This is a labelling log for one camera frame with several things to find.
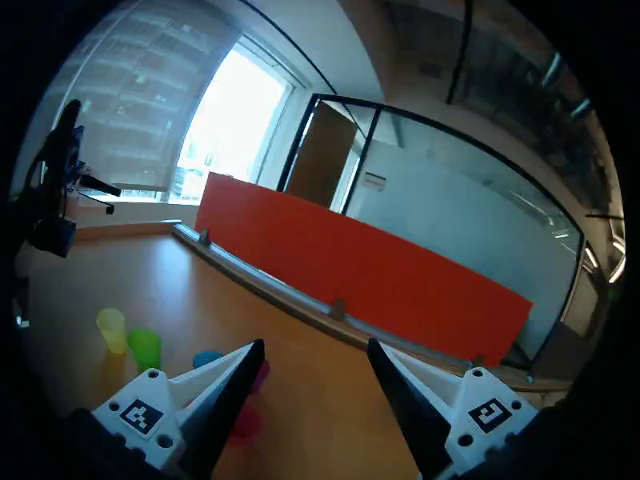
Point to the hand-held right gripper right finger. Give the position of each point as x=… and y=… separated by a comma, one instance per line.
x=492, y=395

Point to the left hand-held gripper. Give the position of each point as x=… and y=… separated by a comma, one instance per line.
x=52, y=200

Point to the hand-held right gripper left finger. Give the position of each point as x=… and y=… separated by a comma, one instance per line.
x=150, y=400

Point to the green plastic cup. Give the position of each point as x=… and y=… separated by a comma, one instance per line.
x=146, y=350

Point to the blue plastic cup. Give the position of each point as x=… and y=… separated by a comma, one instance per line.
x=206, y=358

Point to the yellow plastic cup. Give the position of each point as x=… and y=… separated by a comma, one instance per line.
x=113, y=334

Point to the red plastic cup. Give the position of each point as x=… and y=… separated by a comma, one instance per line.
x=248, y=420

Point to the pink plastic cup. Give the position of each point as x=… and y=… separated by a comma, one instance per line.
x=262, y=374

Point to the red desk screen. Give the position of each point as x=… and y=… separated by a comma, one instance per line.
x=370, y=260

